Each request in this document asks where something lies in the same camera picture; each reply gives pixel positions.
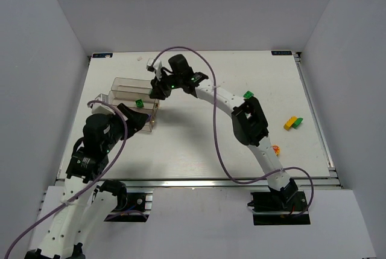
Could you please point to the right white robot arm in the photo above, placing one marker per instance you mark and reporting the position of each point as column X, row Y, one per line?
column 249, row 124

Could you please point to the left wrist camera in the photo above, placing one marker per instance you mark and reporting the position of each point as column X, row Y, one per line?
column 102, row 107

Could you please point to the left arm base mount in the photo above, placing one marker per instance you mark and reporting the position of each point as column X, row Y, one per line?
column 134, row 209

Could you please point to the clear back container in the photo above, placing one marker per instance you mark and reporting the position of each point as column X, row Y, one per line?
column 131, row 86

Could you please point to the clear middle container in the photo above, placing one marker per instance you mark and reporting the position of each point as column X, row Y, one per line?
column 150, row 105

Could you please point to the clear front container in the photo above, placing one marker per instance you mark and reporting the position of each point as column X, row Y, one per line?
column 149, row 124

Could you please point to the yellow round toy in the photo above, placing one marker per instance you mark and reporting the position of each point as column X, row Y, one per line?
column 276, row 149

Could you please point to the green lego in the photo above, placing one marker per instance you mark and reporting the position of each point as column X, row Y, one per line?
column 297, row 122

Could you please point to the left blue corner label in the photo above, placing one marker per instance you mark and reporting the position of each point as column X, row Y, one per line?
column 102, row 55

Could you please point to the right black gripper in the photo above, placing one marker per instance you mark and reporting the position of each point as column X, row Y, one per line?
column 161, row 87

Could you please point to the clear container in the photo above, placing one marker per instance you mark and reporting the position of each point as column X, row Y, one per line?
column 131, row 86
column 150, row 105
column 149, row 124

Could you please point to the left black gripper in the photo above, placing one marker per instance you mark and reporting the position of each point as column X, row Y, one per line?
column 121, row 118

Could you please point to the right blue corner label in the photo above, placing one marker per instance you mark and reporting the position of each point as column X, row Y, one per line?
column 281, row 53

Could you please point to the yellow lego brick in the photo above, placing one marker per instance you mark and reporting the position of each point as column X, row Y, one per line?
column 289, row 123

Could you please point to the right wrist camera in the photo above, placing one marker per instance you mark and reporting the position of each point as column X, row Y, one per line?
column 155, row 66

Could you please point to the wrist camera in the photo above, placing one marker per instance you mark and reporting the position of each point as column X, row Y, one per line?
column 102, row 107
column 155, row 66

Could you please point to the green lego brick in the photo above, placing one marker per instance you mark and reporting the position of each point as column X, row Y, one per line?
column 139, row 103
column 248, row 95

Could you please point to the blue corner label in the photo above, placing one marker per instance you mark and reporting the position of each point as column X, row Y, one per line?
column 102, row 55
column 281, row 53

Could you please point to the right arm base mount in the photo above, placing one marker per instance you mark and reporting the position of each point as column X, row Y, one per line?
column 267, row 211

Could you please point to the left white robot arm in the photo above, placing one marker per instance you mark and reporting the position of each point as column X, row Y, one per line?
column 84, row 203

